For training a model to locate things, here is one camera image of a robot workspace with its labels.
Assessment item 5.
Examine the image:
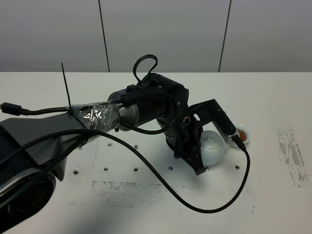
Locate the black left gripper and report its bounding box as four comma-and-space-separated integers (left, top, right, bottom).
174, 113, 205, 176

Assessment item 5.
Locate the pale blue porcelain teapot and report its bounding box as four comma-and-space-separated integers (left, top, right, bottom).
200, 130, 225, 166

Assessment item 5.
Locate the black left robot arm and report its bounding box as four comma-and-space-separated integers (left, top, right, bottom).
0, 73, 205, 224

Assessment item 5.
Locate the far right blue porcelain teacup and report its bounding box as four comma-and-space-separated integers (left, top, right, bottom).
228, 124, 250, 148

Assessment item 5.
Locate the black left camera cable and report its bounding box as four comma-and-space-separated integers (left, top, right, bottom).
0, 54, 252, 215

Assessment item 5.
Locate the black cable tie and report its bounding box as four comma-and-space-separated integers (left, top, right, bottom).
61, 62, 92, 130

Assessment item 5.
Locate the loose black usb plug cable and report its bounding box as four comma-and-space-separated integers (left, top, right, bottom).
0, 102, 71, 117

